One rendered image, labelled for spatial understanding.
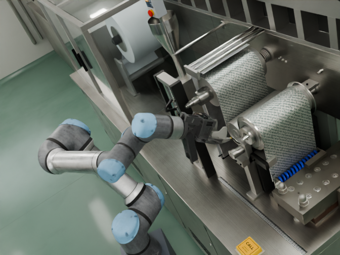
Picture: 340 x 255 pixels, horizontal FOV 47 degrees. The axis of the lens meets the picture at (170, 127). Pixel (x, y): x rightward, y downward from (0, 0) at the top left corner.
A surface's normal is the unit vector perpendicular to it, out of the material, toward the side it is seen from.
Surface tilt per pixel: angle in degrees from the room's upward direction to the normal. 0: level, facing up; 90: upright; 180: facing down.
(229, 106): 92
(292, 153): 90
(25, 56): 90
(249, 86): 92
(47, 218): 0
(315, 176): 0
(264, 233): 0
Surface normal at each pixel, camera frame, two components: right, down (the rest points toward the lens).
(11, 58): 0.48, 0.40
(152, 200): 0.51, -0.34
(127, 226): -0.40, -0.65
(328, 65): -0.82, 0.54
